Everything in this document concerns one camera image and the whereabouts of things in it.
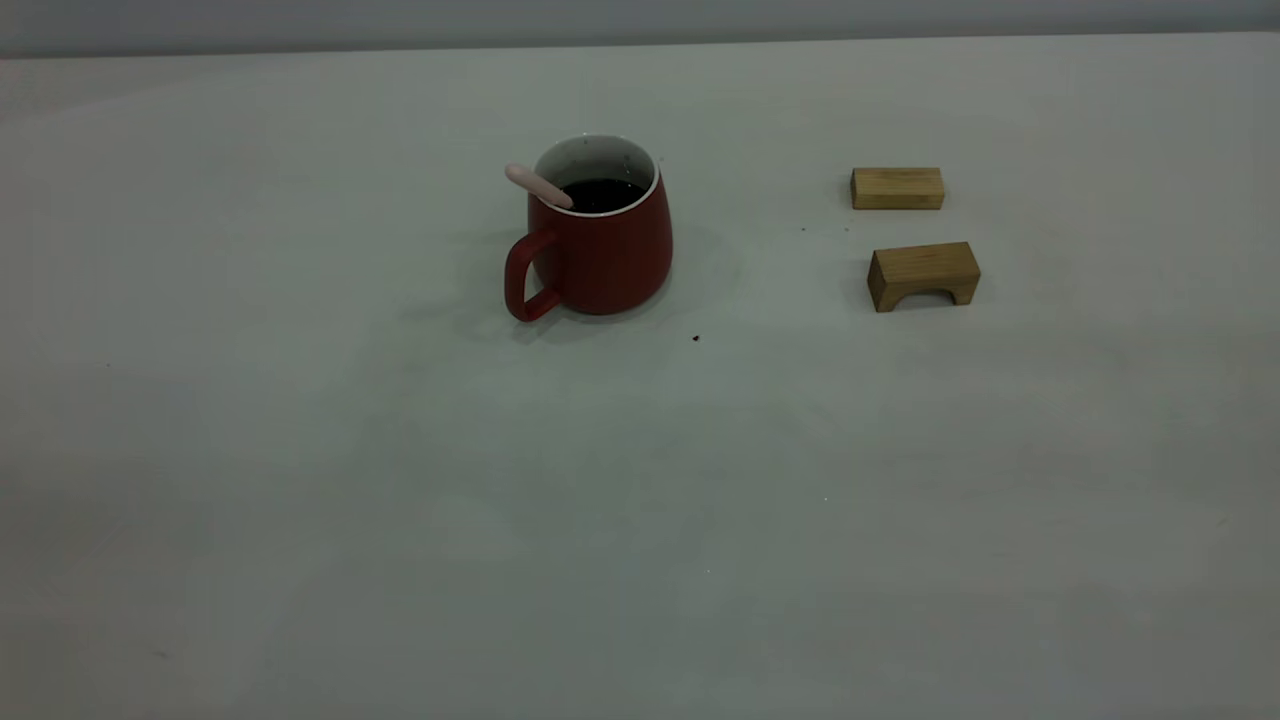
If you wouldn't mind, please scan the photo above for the red ceramic cup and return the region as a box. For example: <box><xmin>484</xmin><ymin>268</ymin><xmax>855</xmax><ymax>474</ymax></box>
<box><xmin>503</xmin><ymin>133</ymin><xmax>675</xmax><ymax>323</ymax></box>

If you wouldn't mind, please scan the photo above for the pink handled metal spoon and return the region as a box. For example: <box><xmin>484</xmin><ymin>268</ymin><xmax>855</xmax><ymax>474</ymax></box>
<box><xmin>505</xmin><ymin>163</ymin><xmax>575</xmax><ymax>212</ymax></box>

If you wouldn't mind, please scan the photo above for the dark brown coffee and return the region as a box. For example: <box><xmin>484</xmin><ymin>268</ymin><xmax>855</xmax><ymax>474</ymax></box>
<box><xmin>560</xmin><ymin>178</ymin><xmax>647</xmax><ymax>215</ymax></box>

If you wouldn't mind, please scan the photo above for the arched wooden block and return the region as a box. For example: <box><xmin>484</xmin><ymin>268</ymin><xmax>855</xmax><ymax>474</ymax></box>
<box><xmin>867</xmin><ymin>242</ymin><xmax>981</xmax><ymax>313</ymax></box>

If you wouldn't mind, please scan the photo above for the flat rectangular wooden block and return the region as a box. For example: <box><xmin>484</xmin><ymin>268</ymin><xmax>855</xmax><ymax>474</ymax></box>
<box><xmin>851</xmin><ymin>167</ymin><xmax>945</xmax><ymax>211</ymax></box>

